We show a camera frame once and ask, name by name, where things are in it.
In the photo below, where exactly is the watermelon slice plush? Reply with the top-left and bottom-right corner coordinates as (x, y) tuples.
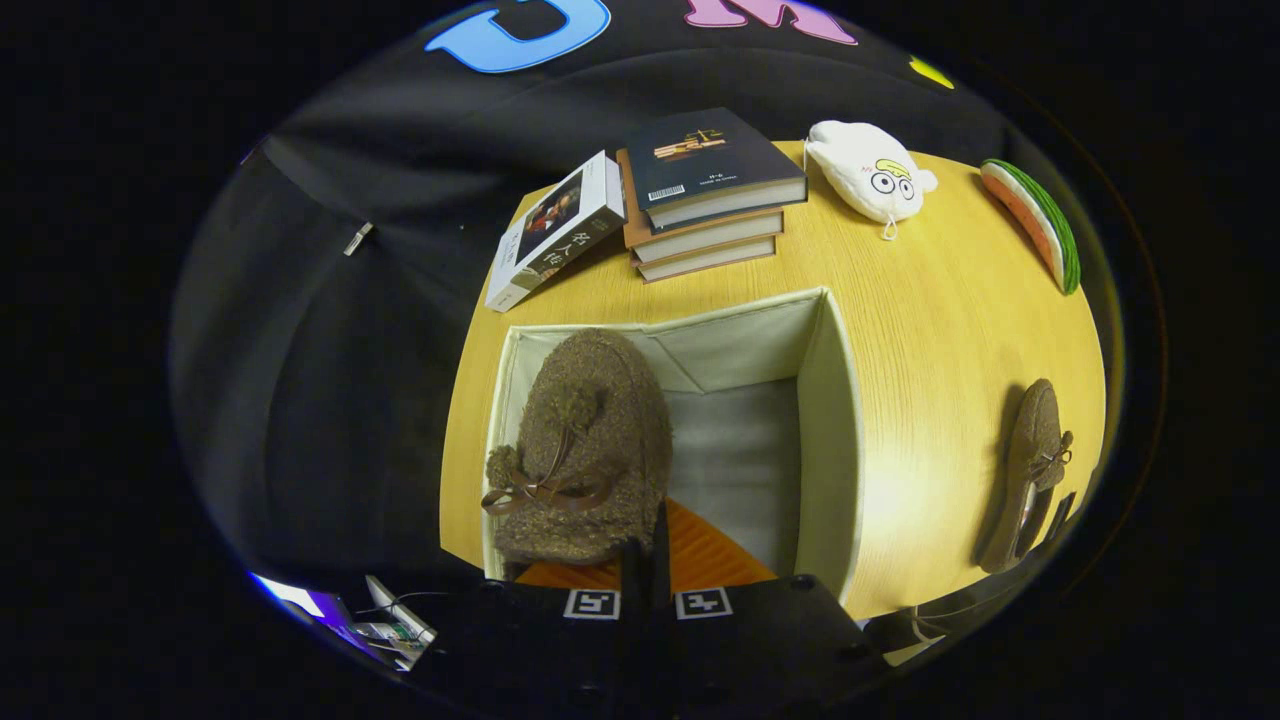
(980, 158), (1082, 296)

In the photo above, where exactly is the grey fabric storage box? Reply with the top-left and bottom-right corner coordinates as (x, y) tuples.
(480, 287), (866, 606)

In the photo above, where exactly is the dark blue book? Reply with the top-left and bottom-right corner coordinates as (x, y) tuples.
(625, 107), (808, 234)

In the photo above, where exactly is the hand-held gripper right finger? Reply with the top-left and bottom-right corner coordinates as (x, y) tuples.
(650, 498), (891, 716)

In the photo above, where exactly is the brown cover book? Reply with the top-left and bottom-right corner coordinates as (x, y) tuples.
(615, 148), (786, 264)

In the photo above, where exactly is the white plush toy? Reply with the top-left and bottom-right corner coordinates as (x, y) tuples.
(803, 120), (939, 241)

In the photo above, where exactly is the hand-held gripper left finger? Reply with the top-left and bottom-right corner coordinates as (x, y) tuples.
(415, 538), (651, 716)

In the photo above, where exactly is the black backdrop cloth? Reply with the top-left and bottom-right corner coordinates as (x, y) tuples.
(170, 0), (1011, 581)

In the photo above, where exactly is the white power strip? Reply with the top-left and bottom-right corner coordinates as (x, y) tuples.
(363, 574), (438, 646)

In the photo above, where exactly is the thin brown book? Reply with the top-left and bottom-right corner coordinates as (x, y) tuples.
(630, 235), (779, 284)

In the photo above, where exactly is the laptop screen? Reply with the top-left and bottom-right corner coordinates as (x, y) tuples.
(250, 570), (351, 633)

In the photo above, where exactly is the brown fuzzy shoe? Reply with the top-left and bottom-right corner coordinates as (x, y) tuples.
(975, 378), (1076, 574)
(480, 328), (673, 566)

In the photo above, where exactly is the white cover book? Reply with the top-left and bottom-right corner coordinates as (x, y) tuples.
(485, 150), (628, 313)

